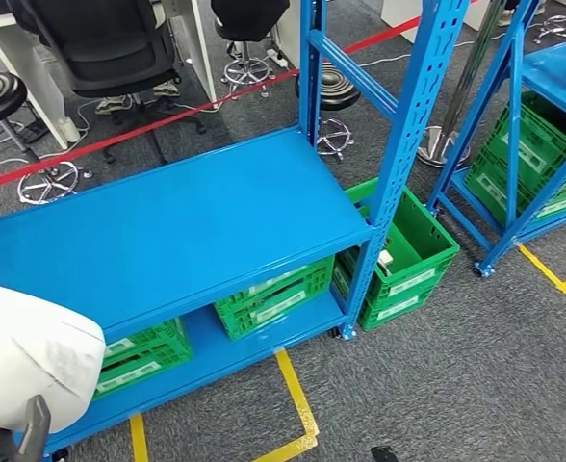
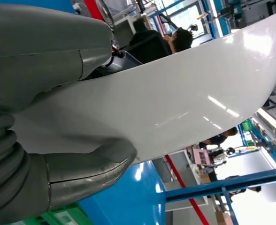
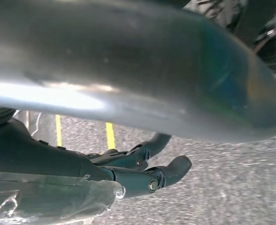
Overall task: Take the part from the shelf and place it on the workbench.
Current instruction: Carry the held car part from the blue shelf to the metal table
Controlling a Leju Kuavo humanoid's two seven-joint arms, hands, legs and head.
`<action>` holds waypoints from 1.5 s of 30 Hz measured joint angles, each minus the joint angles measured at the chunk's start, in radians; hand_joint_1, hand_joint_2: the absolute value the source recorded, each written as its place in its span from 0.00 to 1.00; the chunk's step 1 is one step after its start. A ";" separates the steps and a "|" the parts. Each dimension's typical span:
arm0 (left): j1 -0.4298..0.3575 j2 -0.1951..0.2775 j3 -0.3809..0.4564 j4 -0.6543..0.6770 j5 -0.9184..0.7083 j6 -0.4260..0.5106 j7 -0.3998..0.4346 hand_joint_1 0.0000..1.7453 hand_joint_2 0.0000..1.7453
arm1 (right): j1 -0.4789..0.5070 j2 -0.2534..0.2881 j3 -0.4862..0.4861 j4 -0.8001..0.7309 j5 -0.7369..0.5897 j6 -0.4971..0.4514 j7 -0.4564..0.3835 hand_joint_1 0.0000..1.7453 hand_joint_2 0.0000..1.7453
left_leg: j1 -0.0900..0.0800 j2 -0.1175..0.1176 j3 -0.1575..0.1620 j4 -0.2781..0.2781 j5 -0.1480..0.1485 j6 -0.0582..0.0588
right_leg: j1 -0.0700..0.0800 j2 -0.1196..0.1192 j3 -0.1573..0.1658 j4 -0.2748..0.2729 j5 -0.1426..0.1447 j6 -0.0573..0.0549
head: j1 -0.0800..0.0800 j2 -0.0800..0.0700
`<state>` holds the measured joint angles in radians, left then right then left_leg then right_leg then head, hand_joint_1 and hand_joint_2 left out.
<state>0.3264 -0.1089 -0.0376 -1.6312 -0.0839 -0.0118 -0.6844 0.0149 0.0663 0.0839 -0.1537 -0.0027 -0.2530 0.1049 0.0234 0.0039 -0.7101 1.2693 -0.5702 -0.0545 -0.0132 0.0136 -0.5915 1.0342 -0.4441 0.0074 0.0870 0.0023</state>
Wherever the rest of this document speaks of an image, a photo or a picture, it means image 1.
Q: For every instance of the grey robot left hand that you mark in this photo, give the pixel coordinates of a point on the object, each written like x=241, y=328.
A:
x=37, y=427

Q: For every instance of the white curved plastic part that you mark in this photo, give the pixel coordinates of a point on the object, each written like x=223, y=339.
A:
x=27, y=351

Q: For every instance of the blue metal shelf rack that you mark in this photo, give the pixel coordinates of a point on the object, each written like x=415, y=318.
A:
x=552, y=70
x=191, y=223

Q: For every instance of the red barrier belt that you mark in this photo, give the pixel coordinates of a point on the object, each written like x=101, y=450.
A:
x=119, y=136

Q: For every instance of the person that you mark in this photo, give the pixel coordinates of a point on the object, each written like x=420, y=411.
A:
x=509, y=16
x=112, y=103

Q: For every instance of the small white plastic piece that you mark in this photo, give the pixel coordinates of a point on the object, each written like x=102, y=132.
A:
x=385, y=258

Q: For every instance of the black stool chrome base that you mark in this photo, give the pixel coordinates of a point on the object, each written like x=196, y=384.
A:
x=249, y=16

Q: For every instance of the open green plastic crate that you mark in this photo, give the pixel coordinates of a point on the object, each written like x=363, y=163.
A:
x=427, y=236

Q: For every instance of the chrome star stool base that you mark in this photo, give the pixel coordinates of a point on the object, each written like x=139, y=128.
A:
x=564, y=27

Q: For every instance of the chrome stanchion post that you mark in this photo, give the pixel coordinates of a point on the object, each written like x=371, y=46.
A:
x=476, y=57

